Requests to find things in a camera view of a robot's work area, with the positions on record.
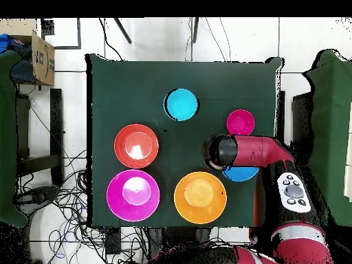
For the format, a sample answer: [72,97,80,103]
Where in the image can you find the small light blue bowl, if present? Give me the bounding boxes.
[163,88,199,122]

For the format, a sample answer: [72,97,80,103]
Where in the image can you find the large orange bowl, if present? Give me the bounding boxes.
[173,171,228,225]

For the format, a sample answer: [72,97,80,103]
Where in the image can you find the medium blue bowl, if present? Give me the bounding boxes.
[221,166,260,183]

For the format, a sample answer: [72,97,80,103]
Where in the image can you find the shallow red-orange bowl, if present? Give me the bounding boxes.
[113,123,160,169]

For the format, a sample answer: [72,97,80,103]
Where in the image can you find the large pink bowl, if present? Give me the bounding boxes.
[106,169,161,223]

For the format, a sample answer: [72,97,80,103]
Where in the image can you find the small crimson bowl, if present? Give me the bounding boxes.
[226,109,256,136]

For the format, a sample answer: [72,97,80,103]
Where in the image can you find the dark green table cloth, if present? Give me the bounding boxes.
[85,53,284,229]

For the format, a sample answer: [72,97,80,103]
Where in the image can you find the black stand leg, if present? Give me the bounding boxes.
[112,17,133,45]
[190,17,200,44]

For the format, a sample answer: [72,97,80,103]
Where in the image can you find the green side table cloth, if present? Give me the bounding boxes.
[0,49,31,228]
[302,49,352,229]

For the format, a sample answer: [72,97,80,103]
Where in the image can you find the cardboard box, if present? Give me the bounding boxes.
[0,18,56,87]

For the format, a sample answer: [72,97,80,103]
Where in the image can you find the dark bag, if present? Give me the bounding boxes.
[10,45,38,85]

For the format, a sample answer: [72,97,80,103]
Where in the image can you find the black metal frame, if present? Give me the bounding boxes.
[277,90,311,146]
[15,88,65,188]

